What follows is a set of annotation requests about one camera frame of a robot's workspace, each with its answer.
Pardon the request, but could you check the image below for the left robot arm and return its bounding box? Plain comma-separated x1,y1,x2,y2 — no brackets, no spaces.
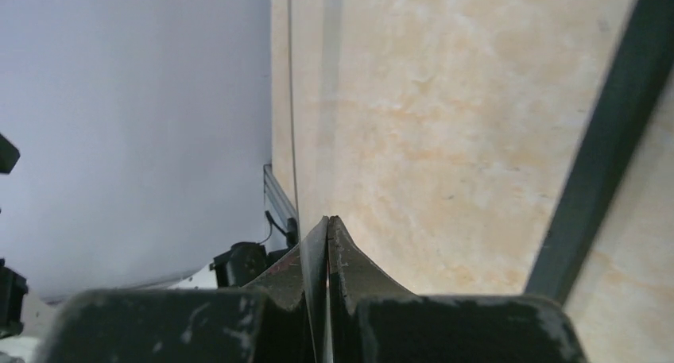
168,241,292,289

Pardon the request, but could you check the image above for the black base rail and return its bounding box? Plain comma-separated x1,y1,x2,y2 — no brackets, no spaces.
263,164,299,247

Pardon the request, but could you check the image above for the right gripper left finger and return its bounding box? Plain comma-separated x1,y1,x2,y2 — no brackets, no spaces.
33,217,329,362

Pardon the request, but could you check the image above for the white photo mat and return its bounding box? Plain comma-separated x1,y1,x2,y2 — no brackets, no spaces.
286,0,301,235

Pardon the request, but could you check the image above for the black picture frame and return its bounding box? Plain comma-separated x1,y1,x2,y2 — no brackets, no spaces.
524,0,673,304

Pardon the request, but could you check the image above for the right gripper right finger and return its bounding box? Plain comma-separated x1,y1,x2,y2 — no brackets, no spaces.
327,216,587,362

